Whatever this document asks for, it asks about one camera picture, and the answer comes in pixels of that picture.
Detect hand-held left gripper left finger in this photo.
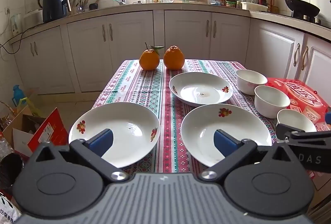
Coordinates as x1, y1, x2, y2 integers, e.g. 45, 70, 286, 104
26, 129, 129, 183

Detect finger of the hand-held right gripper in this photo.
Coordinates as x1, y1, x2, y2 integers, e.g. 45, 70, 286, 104
276, 123, 331, 149

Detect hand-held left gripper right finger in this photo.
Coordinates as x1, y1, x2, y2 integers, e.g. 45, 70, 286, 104
201, 129, 304, 182

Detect white bowl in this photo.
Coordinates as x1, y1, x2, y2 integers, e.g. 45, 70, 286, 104
235, 69, 268, 95
254, 86, 290, 119
277, 109, 317, 134

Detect white floral plate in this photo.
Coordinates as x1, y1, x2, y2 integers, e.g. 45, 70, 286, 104
169, 72, 234, 107
180, 104, 272, 168
68, 102, 161, 169

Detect red printed package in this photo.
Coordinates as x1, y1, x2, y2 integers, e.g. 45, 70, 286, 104
266, 77, 331, 191

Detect red cardboard box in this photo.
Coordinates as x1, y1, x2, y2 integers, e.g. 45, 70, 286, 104
27, 107, 69, 153

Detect open cardboard box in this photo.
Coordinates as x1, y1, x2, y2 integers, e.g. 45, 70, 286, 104
2, 105, 48, 156

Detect patterned tablecloth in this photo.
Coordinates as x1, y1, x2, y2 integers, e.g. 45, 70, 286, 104
92, 59, 285, 175

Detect blue plastic bottle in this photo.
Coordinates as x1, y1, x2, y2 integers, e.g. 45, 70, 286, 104
13, 85, 28, 107

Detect orange with green leaf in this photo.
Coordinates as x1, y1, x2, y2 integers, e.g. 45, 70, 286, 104
139, 42, 165, 71

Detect dark cylindrical container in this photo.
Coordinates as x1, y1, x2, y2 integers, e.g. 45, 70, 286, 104
0, 153, 25, 189

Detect orange without leaf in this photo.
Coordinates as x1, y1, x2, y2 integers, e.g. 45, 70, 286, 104
163, 45, 185, 70

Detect white printed sack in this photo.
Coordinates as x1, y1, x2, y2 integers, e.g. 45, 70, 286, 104
0, 189, 22, 224

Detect white kitchen cabinets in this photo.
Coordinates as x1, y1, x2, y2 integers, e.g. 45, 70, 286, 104
12, 9, 331, 111

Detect black wok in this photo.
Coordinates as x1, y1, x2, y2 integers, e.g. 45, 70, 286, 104
269, 0, 321, 19

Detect utensil holder with utensils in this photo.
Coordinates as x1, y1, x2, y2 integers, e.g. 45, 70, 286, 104
70, 0, 90, 15

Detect white plastic tray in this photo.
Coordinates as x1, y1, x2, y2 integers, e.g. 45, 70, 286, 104
241, 2, 268, 12

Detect beige kitchen countertop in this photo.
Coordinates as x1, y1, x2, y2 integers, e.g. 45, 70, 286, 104
10, 1, 331, 43

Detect white electric kettle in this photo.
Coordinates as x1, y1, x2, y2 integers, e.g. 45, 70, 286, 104
11, 14, 23, 35

